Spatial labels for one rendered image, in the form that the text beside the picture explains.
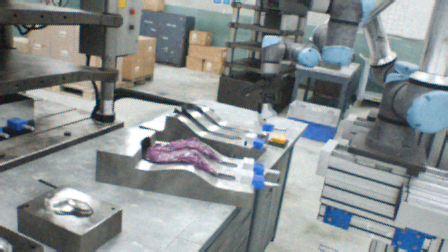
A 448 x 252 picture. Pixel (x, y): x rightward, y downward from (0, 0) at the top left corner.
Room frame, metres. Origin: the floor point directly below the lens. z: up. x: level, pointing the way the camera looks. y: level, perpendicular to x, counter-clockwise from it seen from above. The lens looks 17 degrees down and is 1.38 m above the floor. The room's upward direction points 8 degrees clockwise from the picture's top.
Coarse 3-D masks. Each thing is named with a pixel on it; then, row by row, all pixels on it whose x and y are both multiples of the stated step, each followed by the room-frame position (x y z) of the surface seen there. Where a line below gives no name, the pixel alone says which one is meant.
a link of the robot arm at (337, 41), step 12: (336, 24) 0.96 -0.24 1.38; (348, 24) 0.95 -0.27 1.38; (324, 36) 1.00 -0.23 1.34; (336, 36) 0.95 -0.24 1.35; (348, 36) 0.95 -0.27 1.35; (324, 48) 0.97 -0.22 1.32; (336, 48) 0.95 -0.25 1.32; (348, 48) 0.95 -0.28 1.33; (324, 60) 0.97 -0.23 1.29; (336, 60) 0.95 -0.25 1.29; (348, 60) 0.96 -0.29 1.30
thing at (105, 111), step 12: (108, 0) 1.70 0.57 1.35; (108, 12) 1.70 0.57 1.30; (12, 36) 1.97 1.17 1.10; (108, 36) 1.70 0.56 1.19; (108, 48) 1.70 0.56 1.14; (108, 60) 1.70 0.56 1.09; (108, 84) 1.70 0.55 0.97; (108, 96) 1.71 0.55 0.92; (108, 108) 1.71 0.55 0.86; (96, 120) 1.70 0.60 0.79; (108, 120) 1.69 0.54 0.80
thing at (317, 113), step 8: (296, 104) 4.90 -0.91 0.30; (304, 104) 4.86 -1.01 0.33; (312, 104) 4.83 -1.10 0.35; (288, 112) 4.57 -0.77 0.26; (296, 112) 4.78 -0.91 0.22; (304, 112) 4.49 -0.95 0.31; (312, 112) 4.45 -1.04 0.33; (320, 112) 4.42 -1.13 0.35; (328, 112) 4.75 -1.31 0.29; (336, 112) 4.72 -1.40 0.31; (312, 120) 4.45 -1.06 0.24; (320, 120) 4.42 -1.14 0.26; (328, 120) 4.62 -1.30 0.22; (336, 120) 4.37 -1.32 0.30
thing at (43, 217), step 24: (48, 192) 0.85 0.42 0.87; (72, 192) 0.87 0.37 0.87; (24, 216) 0.76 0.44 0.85; (48, 216) 0.75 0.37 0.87; (72, 216) 0.80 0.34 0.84; (96, 216) 0.78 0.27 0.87; (120, 216) 0.83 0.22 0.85; (48, 240) 0.73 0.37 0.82; (72, 240) 0.70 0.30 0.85; (96, 240) 0.74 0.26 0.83
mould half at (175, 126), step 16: (192, 112) 1.58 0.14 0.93; (208, 112) 1.66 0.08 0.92; (144, 128) 1.52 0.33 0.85; (160, 128) 1.52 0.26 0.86; (176, 128) 1.46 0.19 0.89; (192, 128) 1.45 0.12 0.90; (208, 128) 1.52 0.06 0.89; (240, 128) 1.59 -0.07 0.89; (208, 144) 1.41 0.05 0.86; (224, 144) 1.39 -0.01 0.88; (240, 144) 1.38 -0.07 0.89; (256, 160) 1.46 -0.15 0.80
